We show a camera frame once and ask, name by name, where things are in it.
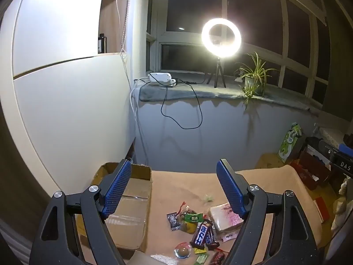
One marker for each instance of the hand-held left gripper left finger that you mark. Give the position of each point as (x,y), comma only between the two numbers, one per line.
(117,187)

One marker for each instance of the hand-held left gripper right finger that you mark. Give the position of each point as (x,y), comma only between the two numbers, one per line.
(230,190)

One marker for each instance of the cardboard box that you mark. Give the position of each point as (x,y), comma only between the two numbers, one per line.
(129,198)

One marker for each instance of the brown chocolate bar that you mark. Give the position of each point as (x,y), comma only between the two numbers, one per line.
(212,240)
(200,234)

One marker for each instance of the small pale green wrapper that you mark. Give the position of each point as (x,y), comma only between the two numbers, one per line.
(208,198)

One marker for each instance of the pink bread packet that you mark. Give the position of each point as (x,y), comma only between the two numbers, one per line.
(220,215)

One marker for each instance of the red box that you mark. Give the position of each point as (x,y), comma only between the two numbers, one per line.
(311,174)

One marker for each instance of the white plush toy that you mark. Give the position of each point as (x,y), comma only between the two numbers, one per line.
(342,198)

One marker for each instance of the green candy packet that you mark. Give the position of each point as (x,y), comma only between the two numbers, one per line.
(194,218)

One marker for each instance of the small pink packet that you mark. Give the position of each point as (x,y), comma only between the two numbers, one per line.
(229,236)

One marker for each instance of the red booklet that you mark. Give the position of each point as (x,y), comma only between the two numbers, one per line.
(322,209)

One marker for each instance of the red candy wrapper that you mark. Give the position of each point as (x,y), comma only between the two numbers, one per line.
(182,207)

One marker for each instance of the green printed carton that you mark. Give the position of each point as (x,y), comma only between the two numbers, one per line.
(289,143)

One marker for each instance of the silver black candy wrapper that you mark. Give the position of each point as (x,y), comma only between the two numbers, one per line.
(173,220)

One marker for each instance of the dark red wrapper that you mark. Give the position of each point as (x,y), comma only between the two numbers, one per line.
(217,258)

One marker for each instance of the small green candy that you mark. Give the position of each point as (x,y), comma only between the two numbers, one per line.
(201,260)

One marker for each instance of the clear jelly cup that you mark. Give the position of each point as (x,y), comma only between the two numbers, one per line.
(182,251)

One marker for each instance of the white packet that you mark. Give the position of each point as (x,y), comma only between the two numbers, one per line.
(164,260)

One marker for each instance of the white cabinet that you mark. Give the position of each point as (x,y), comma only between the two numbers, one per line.
(69,102)

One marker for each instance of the white power strip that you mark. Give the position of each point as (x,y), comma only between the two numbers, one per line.
(161,77)

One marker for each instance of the potted spider plant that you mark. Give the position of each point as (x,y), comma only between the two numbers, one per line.
(255,73)

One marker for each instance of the black tripod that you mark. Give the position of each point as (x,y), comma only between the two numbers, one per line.
(219,69)

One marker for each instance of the dark bottle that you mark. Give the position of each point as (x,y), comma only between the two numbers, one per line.
(101,44)

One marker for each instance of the wooden shelf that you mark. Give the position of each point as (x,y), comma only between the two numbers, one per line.
(110,19)

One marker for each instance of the window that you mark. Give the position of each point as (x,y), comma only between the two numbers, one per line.
(193,5)

